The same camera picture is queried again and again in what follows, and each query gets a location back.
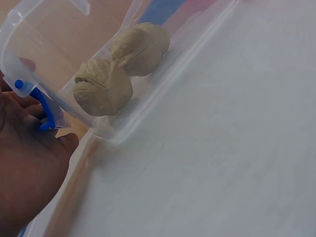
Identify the person's left hand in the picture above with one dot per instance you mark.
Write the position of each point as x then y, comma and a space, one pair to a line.
22, 158

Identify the person's left fingers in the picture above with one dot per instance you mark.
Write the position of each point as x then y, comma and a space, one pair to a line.
27, 64

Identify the clear plastic box blue latch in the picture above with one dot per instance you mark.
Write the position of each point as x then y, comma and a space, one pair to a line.
14, 37

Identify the beige walnut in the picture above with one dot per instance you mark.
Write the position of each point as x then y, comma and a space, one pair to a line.
143, 49
103, 91

